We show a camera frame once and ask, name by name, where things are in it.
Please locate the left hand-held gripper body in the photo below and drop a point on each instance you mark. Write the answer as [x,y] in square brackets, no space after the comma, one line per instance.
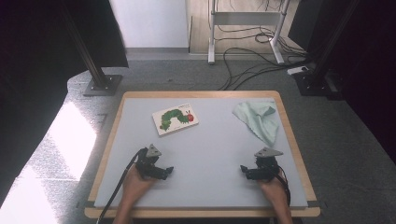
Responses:
[146,165]

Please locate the black curtain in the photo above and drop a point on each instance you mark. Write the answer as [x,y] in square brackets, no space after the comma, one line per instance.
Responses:
[367,62]
[31,62]

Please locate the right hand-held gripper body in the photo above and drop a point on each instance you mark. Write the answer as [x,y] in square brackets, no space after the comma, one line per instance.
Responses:
[268,165]

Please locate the grey table mat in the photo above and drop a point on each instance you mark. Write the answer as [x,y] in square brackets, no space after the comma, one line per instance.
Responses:
[211,155]

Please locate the light green cloth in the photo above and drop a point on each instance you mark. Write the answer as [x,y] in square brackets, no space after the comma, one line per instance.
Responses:
[261,119]

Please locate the black metal stand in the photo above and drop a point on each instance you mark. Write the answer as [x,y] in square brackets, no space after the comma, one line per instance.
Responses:
[101,84]
[314,84]

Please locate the caterpillar picture book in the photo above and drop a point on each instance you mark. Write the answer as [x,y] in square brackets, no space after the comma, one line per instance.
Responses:
[174,119]

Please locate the wooden table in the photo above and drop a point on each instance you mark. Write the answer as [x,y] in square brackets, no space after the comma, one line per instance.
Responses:
[202,94]

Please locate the person's left hand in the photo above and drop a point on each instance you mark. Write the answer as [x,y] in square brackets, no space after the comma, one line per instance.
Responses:
[135,189]

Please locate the white metal stand frame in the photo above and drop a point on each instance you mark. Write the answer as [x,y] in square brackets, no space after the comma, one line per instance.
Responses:
[246,18]

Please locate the person's right hand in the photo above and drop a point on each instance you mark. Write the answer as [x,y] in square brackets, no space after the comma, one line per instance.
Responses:
[275,193]

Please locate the white power strip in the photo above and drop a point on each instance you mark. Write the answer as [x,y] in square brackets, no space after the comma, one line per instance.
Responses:
[297,70]

